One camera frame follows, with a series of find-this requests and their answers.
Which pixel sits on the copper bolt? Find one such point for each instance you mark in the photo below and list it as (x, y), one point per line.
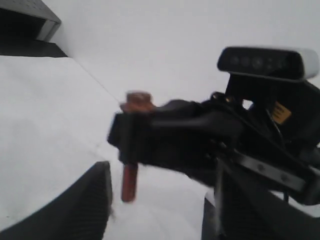
(129, 182)

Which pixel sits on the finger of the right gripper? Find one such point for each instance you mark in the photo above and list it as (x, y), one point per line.
(140, 140)

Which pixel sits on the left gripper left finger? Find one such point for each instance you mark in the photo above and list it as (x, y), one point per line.
(65, 210)

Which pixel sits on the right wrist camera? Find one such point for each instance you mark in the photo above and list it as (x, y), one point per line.
(260, 62)

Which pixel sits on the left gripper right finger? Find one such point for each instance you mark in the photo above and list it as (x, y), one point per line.
(250, 217)

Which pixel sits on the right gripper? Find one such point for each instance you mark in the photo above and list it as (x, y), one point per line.
(260, 130)

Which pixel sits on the metal bench with holes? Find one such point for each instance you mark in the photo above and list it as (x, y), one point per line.
(30, 15)

